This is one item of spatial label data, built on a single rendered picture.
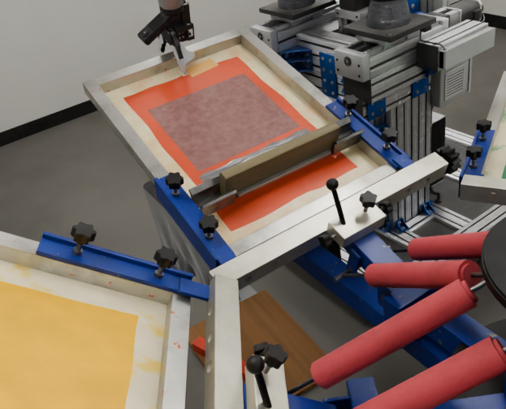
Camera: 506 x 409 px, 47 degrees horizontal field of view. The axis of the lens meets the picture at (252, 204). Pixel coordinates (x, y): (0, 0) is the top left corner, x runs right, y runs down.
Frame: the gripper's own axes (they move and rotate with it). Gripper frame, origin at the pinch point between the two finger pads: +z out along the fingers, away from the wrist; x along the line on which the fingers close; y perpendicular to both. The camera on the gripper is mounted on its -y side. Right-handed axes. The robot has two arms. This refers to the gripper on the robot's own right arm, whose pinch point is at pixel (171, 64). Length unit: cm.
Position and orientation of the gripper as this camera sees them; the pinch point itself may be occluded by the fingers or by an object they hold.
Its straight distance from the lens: 192.1
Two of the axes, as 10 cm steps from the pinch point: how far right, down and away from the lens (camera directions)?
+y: 8.3, -4.2, 3.7
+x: -5.6, -6.1, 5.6
